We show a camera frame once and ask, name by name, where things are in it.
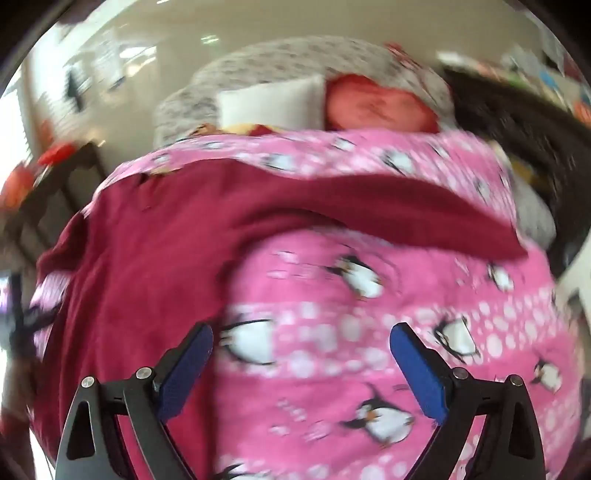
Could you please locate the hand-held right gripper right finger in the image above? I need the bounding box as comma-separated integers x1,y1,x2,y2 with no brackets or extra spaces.
389,322,548,480

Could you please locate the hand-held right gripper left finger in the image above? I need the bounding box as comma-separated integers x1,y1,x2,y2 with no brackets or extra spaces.
54,322,215,480

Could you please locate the maroon garment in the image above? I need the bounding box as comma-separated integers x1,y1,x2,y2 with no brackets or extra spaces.
30,159,529,480

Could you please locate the pink penguin print blanket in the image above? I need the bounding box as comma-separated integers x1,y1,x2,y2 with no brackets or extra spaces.
28,128,583,480

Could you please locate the dark wooden table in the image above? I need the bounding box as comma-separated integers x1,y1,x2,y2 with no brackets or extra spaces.
0,141,109,261

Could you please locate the red packet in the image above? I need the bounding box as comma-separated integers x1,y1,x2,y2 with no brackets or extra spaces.
38,142,78,166

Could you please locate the grey cushion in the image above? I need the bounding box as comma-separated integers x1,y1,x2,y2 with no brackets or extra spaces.
507,175,558,246

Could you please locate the orange yellow cloth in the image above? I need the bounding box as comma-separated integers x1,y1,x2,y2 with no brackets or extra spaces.
221,122,279,137

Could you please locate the dark wooden furniture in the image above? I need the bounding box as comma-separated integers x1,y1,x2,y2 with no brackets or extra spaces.
443,65,591,278

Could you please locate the red heart pillow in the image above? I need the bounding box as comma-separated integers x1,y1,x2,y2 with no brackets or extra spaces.
324,74,439,134

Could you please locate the white pillow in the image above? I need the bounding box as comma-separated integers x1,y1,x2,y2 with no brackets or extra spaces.
217,74,326,131

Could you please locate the floral pillow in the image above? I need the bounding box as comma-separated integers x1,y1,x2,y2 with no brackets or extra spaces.
152,37,455,148

